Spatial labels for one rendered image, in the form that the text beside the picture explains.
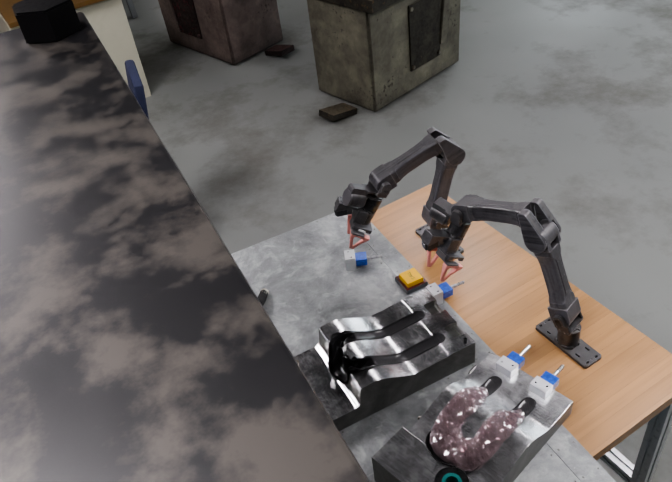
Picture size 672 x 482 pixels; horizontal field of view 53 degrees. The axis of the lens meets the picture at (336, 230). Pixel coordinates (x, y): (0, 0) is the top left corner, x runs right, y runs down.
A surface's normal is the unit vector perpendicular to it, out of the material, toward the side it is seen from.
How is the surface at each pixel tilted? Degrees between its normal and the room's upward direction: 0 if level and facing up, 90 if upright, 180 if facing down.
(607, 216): 0
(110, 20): 90
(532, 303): 0
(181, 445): 0
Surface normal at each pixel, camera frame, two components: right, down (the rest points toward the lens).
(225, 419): -0.11, -0.77
